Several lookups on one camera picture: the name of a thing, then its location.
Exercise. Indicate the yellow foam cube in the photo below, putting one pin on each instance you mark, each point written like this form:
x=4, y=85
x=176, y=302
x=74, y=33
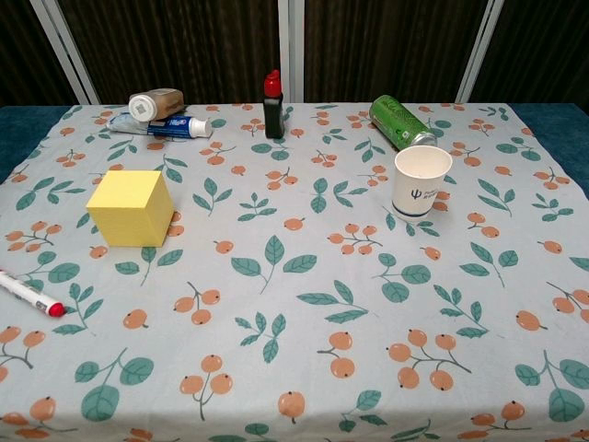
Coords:
x=131, y=207

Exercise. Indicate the white marker with red cap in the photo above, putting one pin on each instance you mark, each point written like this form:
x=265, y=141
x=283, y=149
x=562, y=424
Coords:
x=27, y=293

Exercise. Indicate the floral patterned tablecloth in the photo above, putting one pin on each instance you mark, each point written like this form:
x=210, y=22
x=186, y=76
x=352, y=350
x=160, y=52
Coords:
x=294, y=285

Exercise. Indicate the black bottle with red cap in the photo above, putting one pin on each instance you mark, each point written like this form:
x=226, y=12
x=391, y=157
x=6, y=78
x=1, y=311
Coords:
x=273, y=110

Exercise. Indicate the white paper cup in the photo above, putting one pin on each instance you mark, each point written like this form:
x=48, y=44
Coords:
x=420, y=184

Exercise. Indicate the green drink can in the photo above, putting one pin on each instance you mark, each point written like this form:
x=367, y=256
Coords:
x=400, y=122

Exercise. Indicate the blue and white toothpaste tube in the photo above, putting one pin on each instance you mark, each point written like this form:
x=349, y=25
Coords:
x=165, y=125

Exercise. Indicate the brown spice jar white lid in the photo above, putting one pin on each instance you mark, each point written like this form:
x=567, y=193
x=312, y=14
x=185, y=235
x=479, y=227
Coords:
x=156, y=104

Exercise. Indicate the white partition frame post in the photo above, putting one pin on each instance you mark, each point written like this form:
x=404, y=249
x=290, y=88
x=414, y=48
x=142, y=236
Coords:
x=291, y=46
x=66, y=48
x=478, y=50

